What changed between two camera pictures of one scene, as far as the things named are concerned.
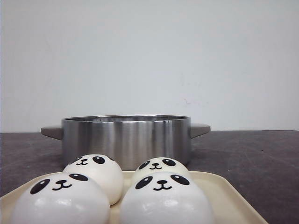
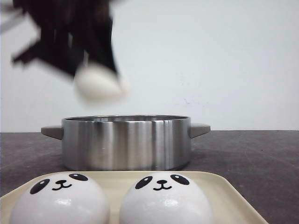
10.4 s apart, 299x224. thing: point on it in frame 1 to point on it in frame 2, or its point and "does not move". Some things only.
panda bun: x=103 y=169 to x=98 y=82
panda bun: x=165 y=198 does not move
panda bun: x=66 y=198 does not move
